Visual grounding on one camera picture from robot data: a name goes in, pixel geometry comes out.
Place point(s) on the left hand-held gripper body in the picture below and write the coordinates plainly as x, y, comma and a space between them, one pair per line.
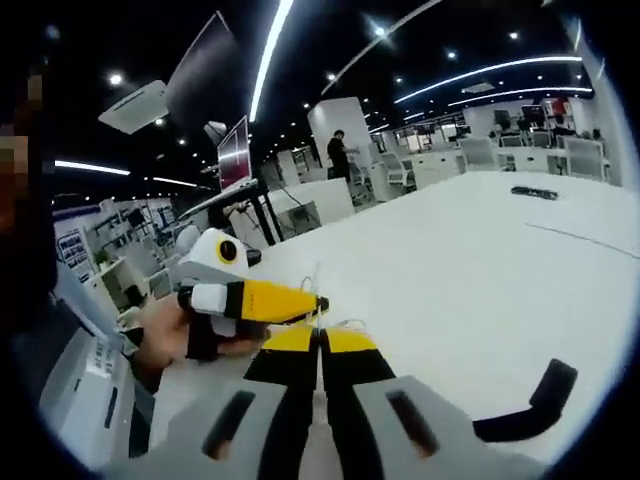
210, 255

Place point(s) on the grey shirt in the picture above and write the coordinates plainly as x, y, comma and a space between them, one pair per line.
45, 325

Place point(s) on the black strip on table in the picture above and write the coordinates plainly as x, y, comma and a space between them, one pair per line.
534, 192

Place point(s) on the person's left hand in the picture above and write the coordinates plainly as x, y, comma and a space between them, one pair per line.
165, 340

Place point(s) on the white ceiling air conditioner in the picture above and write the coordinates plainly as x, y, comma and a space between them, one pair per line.
132, 107

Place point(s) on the flat ceiling vent panel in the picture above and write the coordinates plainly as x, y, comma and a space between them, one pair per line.
477, 88

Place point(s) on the group of white office chairs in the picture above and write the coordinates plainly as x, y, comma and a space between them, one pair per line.
480, 152

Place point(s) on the row of white office desks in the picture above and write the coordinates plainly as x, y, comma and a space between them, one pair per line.
310, 200

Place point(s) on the white square pillar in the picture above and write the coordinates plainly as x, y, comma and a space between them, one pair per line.
350, 120

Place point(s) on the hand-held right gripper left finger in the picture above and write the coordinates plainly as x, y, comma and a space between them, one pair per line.
240, 430

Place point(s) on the laptop with red screen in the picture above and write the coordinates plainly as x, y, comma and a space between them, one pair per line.
234, 155

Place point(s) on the long curved ceiling light strip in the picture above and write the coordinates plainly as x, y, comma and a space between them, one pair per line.
270, 50

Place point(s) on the black laptop stand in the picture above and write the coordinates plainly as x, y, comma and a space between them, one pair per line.
267, 220

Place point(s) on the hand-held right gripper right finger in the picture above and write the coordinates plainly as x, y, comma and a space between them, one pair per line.
400, 430

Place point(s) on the dark flat panel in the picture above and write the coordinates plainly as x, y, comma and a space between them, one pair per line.
205, 70

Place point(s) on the white chest device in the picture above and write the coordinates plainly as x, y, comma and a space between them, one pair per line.
85, 400

